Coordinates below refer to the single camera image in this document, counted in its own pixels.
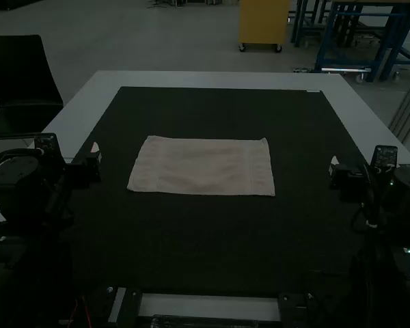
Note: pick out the blue steel rack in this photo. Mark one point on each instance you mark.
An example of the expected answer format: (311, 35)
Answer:
(372, 41)
(307, 20)

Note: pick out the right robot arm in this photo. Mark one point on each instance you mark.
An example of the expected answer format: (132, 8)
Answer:
(403, 194)

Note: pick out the black mat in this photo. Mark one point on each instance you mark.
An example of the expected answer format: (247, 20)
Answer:
(205, 239)

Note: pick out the aluminium frame post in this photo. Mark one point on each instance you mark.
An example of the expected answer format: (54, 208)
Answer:
(408, 106)

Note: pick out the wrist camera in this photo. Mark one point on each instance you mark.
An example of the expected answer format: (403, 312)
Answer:
(384, 158)
(46, 143)

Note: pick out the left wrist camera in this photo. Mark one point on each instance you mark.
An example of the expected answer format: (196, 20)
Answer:
(46, 143)

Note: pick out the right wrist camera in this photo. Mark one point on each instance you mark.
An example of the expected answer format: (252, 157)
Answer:
(384, 158)

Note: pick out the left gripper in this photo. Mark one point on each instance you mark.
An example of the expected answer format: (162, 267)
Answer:
(89, 169)

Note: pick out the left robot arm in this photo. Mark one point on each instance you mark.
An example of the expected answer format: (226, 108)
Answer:
(17, 191)

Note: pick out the black clamp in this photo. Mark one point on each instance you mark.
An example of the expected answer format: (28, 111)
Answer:
(131, 307)
(292, 307)

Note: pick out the yellow wheeled cart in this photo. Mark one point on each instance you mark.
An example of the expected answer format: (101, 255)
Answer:
(263, 20)

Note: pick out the pale towel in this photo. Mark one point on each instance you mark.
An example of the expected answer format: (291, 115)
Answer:
(201, 167)

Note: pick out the black chair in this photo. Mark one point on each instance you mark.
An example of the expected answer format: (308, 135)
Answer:
(17, 89)

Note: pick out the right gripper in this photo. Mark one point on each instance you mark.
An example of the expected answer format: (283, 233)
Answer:
(348, 181)

